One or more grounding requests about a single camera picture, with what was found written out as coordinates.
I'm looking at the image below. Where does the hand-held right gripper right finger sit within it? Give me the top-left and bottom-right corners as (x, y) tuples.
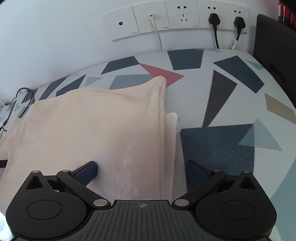
(172, 159), (266, 209)

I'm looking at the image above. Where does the thin black looped cable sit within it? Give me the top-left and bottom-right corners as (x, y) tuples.
(11, 88), (34, 119)

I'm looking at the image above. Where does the white wall socket panel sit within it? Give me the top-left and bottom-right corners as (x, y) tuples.
(102, 0), (250, 42)

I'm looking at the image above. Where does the white charging cable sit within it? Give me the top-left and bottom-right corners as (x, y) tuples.
(148, 14), (164, 52)

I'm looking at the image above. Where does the cream velvet sweater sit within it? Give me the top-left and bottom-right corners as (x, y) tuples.
(0, 76), (181, 209)

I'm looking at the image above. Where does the geometric patterned table mat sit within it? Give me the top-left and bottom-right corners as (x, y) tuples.
(0, 47), (296, 241)

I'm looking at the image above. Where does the black box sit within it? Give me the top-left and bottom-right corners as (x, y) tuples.
(253, 14), (296, 107)

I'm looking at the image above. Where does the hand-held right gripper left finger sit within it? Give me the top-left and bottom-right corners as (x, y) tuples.
(22, 161), (112, 210)

